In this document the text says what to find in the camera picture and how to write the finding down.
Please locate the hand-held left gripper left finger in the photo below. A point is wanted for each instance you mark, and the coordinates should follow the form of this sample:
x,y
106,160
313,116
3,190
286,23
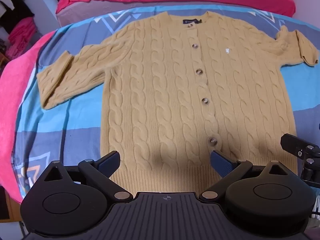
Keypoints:
x,y
110,162

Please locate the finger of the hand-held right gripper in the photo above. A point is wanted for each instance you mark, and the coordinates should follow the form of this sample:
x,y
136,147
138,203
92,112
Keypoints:
x,y
292,143

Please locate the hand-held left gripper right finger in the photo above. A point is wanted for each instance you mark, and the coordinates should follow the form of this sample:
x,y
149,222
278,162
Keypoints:
x,y
222,166

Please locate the pink clothes pile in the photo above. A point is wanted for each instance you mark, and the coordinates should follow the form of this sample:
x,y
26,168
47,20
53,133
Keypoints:
x,y
22,37

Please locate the blue grey patterned blanket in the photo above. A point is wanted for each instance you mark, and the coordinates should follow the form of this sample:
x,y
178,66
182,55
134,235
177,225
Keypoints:
x,y
75,142

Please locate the pink fleece blanket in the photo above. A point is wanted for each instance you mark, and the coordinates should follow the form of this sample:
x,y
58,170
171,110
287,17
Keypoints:
x,y
12,105

